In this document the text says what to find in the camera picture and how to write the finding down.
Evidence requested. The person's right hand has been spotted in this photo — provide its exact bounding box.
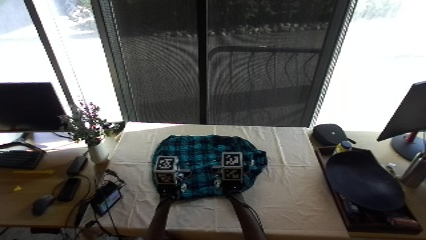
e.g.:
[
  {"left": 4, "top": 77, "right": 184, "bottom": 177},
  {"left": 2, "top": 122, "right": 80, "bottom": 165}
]
[{"left": 211, "top": 165, "right": 249, "bottom": 196}]

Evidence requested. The person's left hand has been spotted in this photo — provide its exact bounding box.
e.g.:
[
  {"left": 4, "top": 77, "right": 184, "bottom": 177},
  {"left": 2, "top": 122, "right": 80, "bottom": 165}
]
[{"left": 153, "top": 168, "right": 193, "bottom": 201}]

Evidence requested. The white marker cube on right glove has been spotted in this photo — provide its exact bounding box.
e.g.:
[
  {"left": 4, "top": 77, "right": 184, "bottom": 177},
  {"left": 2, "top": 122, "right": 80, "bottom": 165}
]
[{"left": 220, "top": 151, "right": 245, "bottom": 182}]

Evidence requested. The white marker cube on glove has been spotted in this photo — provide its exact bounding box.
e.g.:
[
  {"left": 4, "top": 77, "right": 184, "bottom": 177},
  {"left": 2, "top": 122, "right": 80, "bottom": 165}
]
[
  {"left": 152, "top": 155, "right": 181, "bottom": 185},
  {"left": 220, "top": 151, "right": 245, "bottom": 182}
]

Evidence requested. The white marker cube on left glove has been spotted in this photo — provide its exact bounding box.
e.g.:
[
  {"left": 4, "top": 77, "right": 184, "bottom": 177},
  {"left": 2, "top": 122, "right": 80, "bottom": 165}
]
[{"left": 152, "top": 155, "right": 181, "bottom": 185}]

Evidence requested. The teal plaid shirt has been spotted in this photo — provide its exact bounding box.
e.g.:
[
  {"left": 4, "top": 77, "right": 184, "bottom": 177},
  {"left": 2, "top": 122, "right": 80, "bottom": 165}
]
[{"left": 151, "top": 134, "right": 269, "bottom": 201}]

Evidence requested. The cream tablecloth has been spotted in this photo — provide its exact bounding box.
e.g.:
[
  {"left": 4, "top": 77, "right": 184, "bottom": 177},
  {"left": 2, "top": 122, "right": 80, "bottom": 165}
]
[{"left": 95, "top": 122, "right": 353, "bottom": 240}]

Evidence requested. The small tablet with blue screen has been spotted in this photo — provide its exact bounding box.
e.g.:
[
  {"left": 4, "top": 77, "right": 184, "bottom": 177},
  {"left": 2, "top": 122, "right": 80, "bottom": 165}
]
[{"left": 90, "top": 181, "right": 126, "bottom": 217}]

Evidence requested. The white vase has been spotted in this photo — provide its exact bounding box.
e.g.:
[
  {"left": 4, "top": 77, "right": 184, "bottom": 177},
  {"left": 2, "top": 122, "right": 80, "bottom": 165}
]
[{"left": 87, "top": 137, "right": 112, "bottom": 164}]

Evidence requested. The black oblong case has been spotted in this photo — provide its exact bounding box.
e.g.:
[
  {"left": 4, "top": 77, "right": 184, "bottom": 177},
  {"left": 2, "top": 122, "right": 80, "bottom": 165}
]
[{"left": 66, "top": 155, "right": 90, "bottom": 177}]

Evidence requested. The black phone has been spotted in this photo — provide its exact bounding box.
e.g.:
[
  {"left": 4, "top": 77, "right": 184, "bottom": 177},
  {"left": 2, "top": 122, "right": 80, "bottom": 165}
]
[{"left": 56, "top": 176, "right": 84, "bottom": 203}]

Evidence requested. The black zip pouch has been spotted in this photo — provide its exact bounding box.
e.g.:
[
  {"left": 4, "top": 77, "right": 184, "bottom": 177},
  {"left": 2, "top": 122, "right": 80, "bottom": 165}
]
[{"left": 311, "top": 123, "right": 357, "bottom": 147}]

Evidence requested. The flowering plant with purple blooms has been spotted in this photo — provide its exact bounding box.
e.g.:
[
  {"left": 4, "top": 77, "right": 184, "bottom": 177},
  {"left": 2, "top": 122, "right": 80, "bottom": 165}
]
[{"left": 59, "top": 101, "right": 127, "bottom": 147}]

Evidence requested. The yellow bottle with blue cap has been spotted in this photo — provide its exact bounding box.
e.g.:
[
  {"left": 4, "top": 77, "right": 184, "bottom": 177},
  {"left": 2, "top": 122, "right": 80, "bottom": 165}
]
[{"left": 333, "top": 140, "right": 355, "bottom": 155}]

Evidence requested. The dark computer mouse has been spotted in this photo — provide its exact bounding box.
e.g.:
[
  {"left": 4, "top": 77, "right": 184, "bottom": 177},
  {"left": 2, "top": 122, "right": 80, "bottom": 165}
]
[{"left": 31, "top": 194, "right": 58, "bottom": 217}]

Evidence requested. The yellow pencil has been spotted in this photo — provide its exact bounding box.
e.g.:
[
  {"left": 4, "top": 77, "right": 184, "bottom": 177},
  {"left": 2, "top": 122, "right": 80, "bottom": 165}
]
[{"left": 11, "top": 169, "right": 56, "bottom": 175}]

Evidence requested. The black keyboard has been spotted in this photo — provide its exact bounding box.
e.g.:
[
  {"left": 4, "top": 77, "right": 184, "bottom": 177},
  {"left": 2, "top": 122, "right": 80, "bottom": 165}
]
[{"left": 0, "top": 148, "right": 47, "bottom": 170}]

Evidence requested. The brown wooden tray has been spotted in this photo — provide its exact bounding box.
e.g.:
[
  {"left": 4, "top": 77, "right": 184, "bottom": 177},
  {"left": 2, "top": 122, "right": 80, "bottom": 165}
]
[{"left": 315, "top": 145, "right": 425, "bottom": 234}]

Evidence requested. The dark mesh screen door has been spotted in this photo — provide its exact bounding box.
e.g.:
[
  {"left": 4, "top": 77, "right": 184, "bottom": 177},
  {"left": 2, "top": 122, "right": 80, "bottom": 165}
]
[{"left": 90, "top": 0, "right": 360, "bottom": 128}]

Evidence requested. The red object in tray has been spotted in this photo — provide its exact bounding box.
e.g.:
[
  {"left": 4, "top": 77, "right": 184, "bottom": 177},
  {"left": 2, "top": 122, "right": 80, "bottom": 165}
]
[{"left": 389, "top": 216, "right": 421, "bottom": 230}]

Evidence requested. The black computer monitor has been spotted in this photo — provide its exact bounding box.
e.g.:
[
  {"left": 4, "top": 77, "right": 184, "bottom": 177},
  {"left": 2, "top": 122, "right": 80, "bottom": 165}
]
[{"left": 0, "top": 81, "right": 71, "bottom": 133}]

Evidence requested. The silver metal cylinder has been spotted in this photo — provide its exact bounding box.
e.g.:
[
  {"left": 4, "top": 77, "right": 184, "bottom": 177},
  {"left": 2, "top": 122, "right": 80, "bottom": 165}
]
[{"left": 398, "top": 152, "right": 426, "bottom": 190}]

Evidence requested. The dark monitor with red neck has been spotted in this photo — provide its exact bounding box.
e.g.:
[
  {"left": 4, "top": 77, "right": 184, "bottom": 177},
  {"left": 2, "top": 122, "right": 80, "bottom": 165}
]
[{"left": 376, "top": 80, "right": 426, "bottom": 162}]

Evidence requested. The black cable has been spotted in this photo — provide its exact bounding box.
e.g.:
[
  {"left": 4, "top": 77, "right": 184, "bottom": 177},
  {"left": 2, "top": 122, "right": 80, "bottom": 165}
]
[{"left": 52, "top": 168, "right": 128, "bottom": 240}]

